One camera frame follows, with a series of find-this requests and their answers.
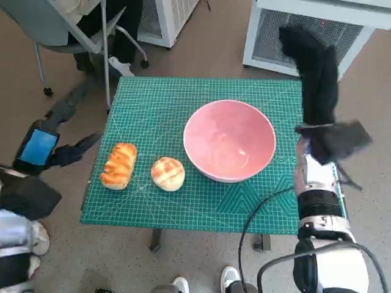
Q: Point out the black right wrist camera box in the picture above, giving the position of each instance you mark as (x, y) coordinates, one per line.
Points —
(345, 140)

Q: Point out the person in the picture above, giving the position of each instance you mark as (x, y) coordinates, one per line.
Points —
(41, 238)
(125, 45)

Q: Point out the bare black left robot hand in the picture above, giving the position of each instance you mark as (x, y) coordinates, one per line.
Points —
(39, 146)

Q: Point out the white shoe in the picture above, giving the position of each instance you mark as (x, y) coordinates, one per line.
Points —
(181, 285)
(229, 274)

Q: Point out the small white mesh cabinet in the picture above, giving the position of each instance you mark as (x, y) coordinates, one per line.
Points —
(171, 21)

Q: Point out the black table leg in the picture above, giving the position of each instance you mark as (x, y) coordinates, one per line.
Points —
(155, 241)
(264, 242)

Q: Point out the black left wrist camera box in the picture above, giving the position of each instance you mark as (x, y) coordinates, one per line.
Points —
(27, 195)

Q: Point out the grey office chair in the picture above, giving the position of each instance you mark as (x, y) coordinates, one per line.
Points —
(39, 24)

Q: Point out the pink bowl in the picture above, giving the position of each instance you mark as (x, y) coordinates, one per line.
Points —
(229, 137)

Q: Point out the round toy bread bun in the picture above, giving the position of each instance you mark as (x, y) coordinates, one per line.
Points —
(168, 174)

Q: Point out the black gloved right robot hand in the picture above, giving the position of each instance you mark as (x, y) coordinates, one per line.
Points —
(317, 85)

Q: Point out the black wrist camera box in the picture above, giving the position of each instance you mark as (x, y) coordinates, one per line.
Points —
(27, 195)
(345, 140)

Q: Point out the large white mesh cabinet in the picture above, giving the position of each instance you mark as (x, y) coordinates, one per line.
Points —
(268, 33)

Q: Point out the long toy bread loaf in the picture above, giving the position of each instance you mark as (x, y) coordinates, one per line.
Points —
(119, 166)

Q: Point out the green cutting mat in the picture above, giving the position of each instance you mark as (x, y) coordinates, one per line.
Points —
(152, 107)

